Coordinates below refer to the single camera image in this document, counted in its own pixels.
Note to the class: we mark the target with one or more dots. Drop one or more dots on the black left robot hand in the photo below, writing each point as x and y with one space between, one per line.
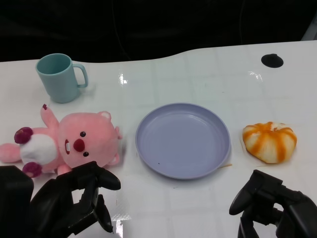
57 198

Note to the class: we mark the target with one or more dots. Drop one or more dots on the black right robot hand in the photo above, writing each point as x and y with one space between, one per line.
294 208

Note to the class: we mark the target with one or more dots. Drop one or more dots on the pink plush beaver doll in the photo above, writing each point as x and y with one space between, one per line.
94 134

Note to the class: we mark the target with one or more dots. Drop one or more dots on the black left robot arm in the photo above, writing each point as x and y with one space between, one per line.
13 198

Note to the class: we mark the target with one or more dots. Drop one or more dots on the lavender plastic plate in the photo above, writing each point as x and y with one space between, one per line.
183 141

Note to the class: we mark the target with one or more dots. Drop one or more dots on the orange striped bun toy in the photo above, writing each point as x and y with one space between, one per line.
270 143

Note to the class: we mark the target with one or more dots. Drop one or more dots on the teal plastic mug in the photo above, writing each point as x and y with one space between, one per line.
62 84

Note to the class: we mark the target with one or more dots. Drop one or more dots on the black round table grommet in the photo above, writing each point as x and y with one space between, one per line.
272 60

